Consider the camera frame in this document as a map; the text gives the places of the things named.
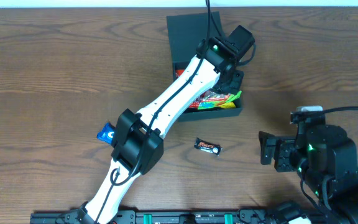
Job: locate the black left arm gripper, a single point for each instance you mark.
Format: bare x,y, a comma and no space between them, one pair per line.
233,81

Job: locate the blue Oreo cookie pack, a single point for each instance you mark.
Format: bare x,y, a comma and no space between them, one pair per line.
106,134

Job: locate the black open gift box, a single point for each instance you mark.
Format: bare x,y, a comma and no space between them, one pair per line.
185,32

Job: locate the green Haribo gummy bag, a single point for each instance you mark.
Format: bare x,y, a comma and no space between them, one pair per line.
210,99

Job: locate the red snack packet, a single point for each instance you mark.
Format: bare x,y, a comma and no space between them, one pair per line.
178,73

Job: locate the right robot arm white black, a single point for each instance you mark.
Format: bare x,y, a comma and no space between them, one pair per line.
325,159

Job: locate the black Mars mini bar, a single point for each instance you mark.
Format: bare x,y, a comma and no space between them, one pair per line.
207,146

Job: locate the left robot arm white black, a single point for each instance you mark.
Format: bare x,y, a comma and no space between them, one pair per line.
137,138

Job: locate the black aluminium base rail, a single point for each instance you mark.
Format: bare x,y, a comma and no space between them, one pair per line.
245,216

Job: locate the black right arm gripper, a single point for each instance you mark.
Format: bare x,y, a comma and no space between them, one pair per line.
279,152

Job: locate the yellow snack packet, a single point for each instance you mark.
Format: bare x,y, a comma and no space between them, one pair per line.
227,105

